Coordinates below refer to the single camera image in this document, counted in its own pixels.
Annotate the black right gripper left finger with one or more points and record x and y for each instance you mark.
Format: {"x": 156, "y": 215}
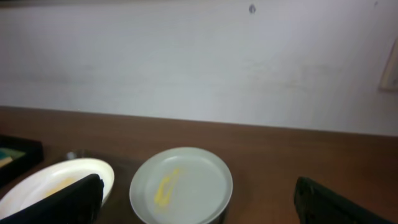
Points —
{"x": 78, "y": 203}

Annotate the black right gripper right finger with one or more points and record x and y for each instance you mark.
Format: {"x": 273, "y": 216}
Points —
{"x": 316, "y": 204}

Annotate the white plate yellow stain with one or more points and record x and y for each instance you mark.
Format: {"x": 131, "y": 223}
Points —
{"x": 51, "y": 179}

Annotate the green yellow sponge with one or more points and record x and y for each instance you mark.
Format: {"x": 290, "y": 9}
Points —
{"x": 9, "y": 155}

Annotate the black sponge tray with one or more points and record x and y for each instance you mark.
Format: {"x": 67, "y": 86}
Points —
{"x": 34, "y": 155}

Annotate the grey plate yellow stain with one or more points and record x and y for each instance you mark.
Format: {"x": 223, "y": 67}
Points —
{"x": 181, "y": 185}

